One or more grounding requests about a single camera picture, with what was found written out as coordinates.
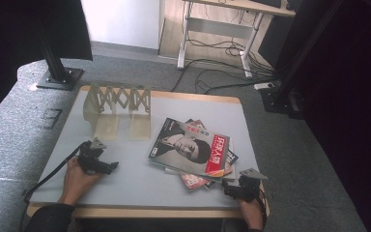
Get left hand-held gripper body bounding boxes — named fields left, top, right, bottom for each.
left=76, top=136, right=108, bottom=176

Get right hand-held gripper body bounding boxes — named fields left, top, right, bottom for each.
left=230, top=167, right=269, bottom=203

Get red-brown planet cover magazine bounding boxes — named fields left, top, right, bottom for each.
left=180, top=118, right=220, bottom=192

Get beige expandable book rack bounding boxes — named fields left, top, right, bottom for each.
left=82, top=84, right=152, bottom=142

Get portrait cover magazine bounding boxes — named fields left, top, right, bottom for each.
left=148, top=117, right=231, bottom=179

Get person's right hand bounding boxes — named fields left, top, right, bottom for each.
left=237, top=195, right=268, bottom=231

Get person's left hand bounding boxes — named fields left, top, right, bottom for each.
left=58, top=157, right=104, bottom=206

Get black metal stand with baseplate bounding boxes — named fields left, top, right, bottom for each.
left=36, top=28, right=85, bottom=92

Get white power strip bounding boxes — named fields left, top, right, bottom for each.
left=253, top=81, right=276, bottom=91

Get dark curtain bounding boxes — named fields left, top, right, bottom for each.
left=0, top=0, right=94, bottom=127
left=302, top=0, right=371, bottom=232

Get white-legged wooden desk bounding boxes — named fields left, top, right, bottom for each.
left=177, top=0, right=297, bottom=79

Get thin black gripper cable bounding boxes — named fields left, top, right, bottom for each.
left=256, top=188, right=269, bottom=230

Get thick black gripper cable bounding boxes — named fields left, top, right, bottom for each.
left=18, top=141, right=88, bottom=232

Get black slanted frame stand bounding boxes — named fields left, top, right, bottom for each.
left=259, top=0, right=346, bottom=121

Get black floor cable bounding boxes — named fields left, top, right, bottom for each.
left=194, top=69, right=281, bottom=95
left=170, top=57, right=278, bottom=93

